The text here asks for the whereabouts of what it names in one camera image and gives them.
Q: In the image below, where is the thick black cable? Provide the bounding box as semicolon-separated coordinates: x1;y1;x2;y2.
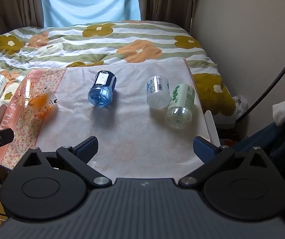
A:
236;46;285;124

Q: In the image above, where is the white plastic bar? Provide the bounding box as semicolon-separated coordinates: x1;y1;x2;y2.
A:
204;110;221;147

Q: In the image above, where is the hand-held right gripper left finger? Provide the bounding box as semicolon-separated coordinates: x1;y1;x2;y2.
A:
16;136;112;188

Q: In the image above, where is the flowered striped blanket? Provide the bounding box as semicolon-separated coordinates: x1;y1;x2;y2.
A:
0;20;238;132

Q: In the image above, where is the clear white-label bottle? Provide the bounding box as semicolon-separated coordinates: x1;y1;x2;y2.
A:
146;75;170;109

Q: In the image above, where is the brown curtain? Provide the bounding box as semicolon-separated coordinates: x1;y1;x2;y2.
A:
138;0;192;34
0;0;45;28

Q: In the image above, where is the green-label clear bottle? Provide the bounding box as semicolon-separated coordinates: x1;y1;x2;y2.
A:
165;84;196;130

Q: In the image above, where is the person's blue jeans leg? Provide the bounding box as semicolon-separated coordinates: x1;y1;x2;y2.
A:
232;113;285;172

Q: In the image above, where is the orange plastic bottle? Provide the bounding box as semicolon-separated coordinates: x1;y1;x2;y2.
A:
18;78;58;120

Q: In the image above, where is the pale floral towel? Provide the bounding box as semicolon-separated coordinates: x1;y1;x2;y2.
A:
0;58;214;180

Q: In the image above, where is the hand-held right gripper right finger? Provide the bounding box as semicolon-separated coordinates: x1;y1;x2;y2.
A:
178;136;270;187

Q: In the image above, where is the blue plastic bottle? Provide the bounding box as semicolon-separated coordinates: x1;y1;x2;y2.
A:
87;70;117;108

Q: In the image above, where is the clear plastic bag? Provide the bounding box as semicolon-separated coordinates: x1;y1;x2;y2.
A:
232;95;248;123

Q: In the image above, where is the light blue sheer curtain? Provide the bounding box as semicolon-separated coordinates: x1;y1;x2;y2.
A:
39;0;142;28

